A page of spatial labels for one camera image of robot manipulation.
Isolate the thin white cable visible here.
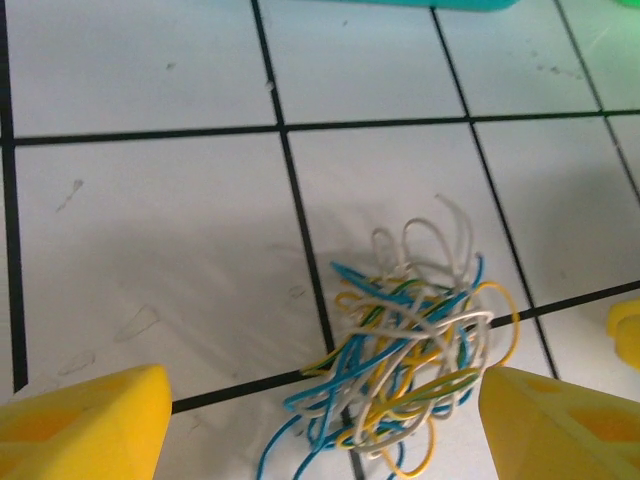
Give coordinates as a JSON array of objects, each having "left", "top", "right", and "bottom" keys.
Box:
[
  {"left": 372, "top": 193, "right": 476, "bottom": 301},
  {"left": 347, "top": 299, "right": 496, "bottom": 396},
  {"left": 334, "top": 281, "right": 521, "bottom": 401},
  {"left": 293, "top": 369, "right": 436, "bottom": 461}
]

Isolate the green yellow striped cable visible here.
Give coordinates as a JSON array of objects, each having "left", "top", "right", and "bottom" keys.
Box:
[{"left": 298, "top": 279, "right": 481, "bottom": 419}]

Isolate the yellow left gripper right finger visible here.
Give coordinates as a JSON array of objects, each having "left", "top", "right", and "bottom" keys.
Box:
[{"left": 478, "top": 367, "right": 640, "bottom": 480}]

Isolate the teal plastic basket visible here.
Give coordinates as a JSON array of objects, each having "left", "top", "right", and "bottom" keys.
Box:
[{"left": 219, "top": 0, "right": 521, "bottom": 14}]

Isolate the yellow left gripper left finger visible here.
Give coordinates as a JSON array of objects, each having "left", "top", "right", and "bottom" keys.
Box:
[{"left": 0, "top": 364, "right": 174, "bottom": 480}]

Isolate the thin yellow cable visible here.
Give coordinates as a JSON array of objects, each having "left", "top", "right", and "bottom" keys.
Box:
[{"left": 335, "top": 359, "right": 437, "bottom": 477}]

